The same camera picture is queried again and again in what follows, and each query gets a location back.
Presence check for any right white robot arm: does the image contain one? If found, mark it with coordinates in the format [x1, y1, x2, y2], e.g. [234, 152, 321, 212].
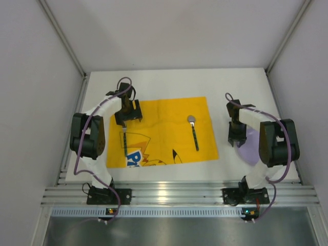
[227, 99, 300, 199]

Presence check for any lilac plate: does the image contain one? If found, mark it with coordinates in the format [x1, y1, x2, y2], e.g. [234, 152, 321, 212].
[237, 128, 260, 166]

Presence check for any perforated cable tray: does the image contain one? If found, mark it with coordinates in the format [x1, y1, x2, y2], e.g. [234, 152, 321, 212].
[51, 207, 257, 218]

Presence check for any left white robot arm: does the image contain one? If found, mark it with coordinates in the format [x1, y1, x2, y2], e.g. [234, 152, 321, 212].
[70, 80, 142, 190]

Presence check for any fork with teal handle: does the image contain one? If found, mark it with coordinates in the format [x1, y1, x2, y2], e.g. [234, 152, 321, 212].
[122, 126, 128, 157]

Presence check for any yellow printed cloth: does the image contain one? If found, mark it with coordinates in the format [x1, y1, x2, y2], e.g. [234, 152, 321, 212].
[106, 97, 219, 169]

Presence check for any aluminium mounting rail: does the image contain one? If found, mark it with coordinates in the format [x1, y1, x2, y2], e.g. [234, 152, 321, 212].
[41, 182, 319, 207]

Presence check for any spoon with teal handle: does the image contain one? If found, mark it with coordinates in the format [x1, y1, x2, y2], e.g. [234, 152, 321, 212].
[187, 115, 199, 151]

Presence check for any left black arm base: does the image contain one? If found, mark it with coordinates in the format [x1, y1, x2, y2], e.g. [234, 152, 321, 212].
[86, 186, 132, 205]

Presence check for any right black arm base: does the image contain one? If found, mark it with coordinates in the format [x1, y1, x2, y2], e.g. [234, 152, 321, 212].
[222, 188, 270, 206]

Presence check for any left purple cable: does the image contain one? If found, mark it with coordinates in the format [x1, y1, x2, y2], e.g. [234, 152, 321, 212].
[73, 76, 134, 223]

